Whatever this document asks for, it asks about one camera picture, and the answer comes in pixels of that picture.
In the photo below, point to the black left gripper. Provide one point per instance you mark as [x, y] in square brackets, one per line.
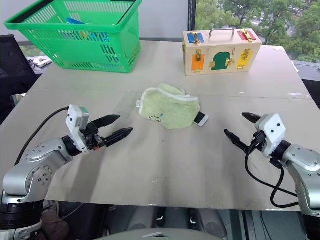
[92, 136]

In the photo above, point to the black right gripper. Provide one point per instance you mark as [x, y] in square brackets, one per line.
[258, 141]

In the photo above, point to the white smartphone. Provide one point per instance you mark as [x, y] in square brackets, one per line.
[201, 119]

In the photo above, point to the light green towel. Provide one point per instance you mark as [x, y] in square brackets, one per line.
[170, 110]

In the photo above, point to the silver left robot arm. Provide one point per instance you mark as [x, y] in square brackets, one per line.
[20, 175]

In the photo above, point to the wooden lock box toy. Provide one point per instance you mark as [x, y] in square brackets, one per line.
[210, 51]

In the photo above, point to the blue yellow snack packet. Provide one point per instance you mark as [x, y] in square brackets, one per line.
[96, 37]

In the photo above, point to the white power strip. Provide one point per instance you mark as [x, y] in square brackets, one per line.
[41, 62]

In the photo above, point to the green plastic shopping basket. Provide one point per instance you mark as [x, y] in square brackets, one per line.
[62, 27]

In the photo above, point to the black mesh office chair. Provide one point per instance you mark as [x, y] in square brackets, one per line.
[12, 67]

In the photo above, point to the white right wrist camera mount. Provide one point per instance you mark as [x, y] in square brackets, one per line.
[272, 127]

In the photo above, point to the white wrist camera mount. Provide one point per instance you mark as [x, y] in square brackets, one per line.
[272, 127]
[73, 117]

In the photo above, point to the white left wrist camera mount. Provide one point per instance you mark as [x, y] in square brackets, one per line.
[73, 117]

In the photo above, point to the dark window frame post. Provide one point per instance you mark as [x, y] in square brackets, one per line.
[191, 17]

